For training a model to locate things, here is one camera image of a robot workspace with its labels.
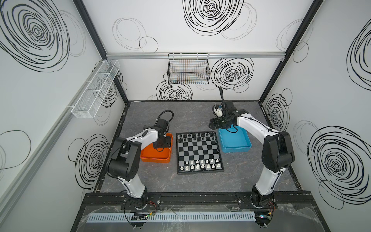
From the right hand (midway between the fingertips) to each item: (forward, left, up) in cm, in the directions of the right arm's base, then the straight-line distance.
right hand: (213, 125), depth 91 cm
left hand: (-8, +30, -10) cm, 33 cm away
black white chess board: (-14, +10, -10) cm, 20 cm away
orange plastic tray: (-14, +42, -14) cm, 46 cm away
